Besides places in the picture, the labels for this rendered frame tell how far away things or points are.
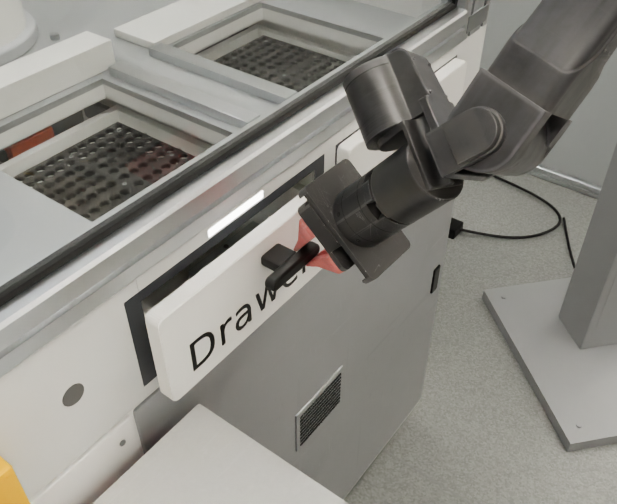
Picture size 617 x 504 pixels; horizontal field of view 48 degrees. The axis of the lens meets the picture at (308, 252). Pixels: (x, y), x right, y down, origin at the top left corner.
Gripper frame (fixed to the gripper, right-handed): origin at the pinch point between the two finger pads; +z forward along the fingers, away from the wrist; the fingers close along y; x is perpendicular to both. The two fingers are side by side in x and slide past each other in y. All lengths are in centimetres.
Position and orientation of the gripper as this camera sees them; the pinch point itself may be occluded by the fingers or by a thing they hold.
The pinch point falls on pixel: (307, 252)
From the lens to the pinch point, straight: 69.5
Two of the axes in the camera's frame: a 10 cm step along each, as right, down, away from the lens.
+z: -5.1, 3.4, 7.9
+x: -6.2, 5.0, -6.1
